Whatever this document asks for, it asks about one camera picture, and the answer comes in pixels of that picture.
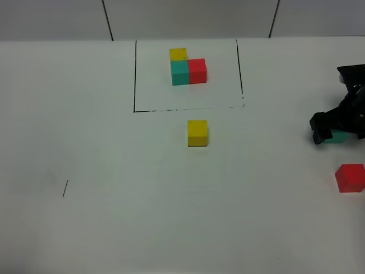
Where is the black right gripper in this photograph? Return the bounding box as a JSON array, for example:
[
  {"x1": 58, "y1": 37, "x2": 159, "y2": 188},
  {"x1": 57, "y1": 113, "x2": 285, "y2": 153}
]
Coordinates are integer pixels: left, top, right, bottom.
[{"x1": 309, "y1": 85, "x2": 364, "y2": 145}]

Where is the template yellow cube block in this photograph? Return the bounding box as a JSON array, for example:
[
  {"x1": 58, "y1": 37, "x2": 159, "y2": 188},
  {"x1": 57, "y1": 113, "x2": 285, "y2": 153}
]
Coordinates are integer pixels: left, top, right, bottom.
[{"x1": 169, "y1": 48, "x2": 188, "y2": 61}]

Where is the template green cube block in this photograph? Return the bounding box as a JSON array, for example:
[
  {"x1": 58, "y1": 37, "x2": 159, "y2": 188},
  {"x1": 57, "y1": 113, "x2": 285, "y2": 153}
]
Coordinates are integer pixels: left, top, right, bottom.
[{"x1": 171, "y1": 60, "x2": 189, "y2": 86}]

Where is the template red cube block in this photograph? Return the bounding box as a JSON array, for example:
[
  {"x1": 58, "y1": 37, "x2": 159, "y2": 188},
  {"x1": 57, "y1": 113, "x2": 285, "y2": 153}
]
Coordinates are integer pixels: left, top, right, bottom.
[{"x1": 188, "y1": 58, "x2": 207, "y2": 84}]

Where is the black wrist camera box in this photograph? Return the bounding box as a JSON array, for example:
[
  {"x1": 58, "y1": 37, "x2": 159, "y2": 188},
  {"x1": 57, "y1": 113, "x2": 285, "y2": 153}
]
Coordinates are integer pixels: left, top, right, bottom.
[{"x1": 337, "y1": 64, "x2": 365, "y2": 86}]

